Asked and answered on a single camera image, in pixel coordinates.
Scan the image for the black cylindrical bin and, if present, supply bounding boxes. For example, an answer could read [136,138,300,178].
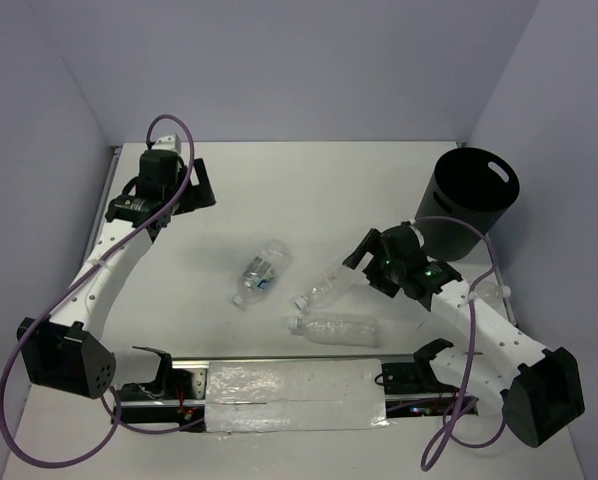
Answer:
[415,147,520,261]

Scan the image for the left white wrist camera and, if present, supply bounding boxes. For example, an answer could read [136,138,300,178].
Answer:
[150,134,181,155]

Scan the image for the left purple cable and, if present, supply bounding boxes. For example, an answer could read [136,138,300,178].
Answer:
[0,115,205,469]

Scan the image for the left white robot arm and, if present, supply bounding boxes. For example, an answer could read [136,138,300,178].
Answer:
[17,147,216,399]

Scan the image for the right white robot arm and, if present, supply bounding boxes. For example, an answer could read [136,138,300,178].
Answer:
[342,216,585,448]

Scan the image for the labelled clear plastic bottle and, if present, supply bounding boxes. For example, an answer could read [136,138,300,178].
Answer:
[231,239,292,310]

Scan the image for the metal base rail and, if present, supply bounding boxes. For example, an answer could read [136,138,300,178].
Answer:
[119,356,459,433]

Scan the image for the silver foil covered block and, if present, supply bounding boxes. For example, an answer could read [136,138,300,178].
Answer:
[204,359,389,433]

